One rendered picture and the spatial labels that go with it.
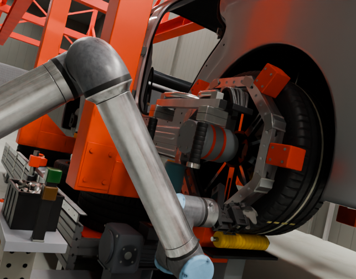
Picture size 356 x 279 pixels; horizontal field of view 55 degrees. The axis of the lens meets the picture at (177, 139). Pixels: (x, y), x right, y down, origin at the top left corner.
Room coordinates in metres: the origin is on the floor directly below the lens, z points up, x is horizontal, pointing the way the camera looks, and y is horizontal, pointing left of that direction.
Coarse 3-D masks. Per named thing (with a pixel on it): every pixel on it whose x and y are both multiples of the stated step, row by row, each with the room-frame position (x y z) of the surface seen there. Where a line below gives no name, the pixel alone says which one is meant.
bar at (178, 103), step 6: (156, 102) 1.43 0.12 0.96; (162, 102) 1.39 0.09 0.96; (168, 102) 1.35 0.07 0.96; (174, 102) 1.31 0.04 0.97; (180, 102) 1.27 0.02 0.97; (186, 102) 1.24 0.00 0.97; (192, 102) 1.20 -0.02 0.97; (198, 102) 1.17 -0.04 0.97; (204, 102) 1.14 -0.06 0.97; (210, 102) 1.11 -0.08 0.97; (216, 102) 1.09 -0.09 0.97; (222, 102) 1.08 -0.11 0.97; (192, 108) 1.24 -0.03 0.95; (222, 108) 1.08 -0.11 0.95
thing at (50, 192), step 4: (44, 184) 1.00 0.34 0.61; (44, 188) 0.97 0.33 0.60; (48, 188) 0.98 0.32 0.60; (52, 188) 0.98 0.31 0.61; (56, 188) 0.99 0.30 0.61; (40, 192) 1.00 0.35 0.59; (44, 192) 0.97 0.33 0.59; (48, 192) 0.98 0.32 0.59; (52, 192) 0.99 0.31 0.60; (56, 192) 0.99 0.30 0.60; (40, 196) 0.99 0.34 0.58; (44, 196) 0.98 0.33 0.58; (48, 196) 0.98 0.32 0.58; (52, 196) 0.99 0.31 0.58; (52, 200) 0.99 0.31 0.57
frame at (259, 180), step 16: (224, 80) 1.39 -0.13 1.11; (240, 80) 1.30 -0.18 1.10; (256, 96) 1.23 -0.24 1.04; (192, 112) 1.54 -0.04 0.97; (272, 112) 1.15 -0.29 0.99; (272, 128) 1.13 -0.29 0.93; (176, 160) 1.57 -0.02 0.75; (256, 160) 1.16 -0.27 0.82; (192, 176) 1.52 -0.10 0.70; (256, 176) 1.14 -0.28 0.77; (272, 176) 1.15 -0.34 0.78; (192, 192) 1.49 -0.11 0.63; (240, 192) 1.19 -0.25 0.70; (256, 192) 1.15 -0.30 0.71
